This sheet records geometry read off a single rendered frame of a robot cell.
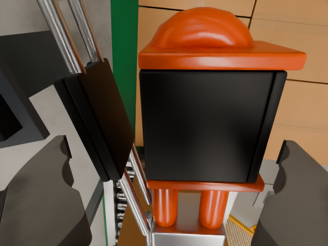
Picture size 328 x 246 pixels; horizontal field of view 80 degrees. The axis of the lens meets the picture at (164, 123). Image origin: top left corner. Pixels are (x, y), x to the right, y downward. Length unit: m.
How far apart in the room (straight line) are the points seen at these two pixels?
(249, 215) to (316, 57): 1.74
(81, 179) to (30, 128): 1.29
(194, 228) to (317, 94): 0.90
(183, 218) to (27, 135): 0.76
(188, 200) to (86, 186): 1.94
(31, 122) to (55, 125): 0.98
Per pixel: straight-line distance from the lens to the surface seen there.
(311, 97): 1.02
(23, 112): 0.83
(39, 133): 0.84
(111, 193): 1.17
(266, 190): 2.10
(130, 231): 0.84
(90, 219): 1.48
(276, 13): 0.87
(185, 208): 0.20
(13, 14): 1.66
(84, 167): 1.96
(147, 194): 0.19
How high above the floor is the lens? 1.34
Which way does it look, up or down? 61 degrees down
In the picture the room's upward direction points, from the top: 174 degrees counter-clockwise
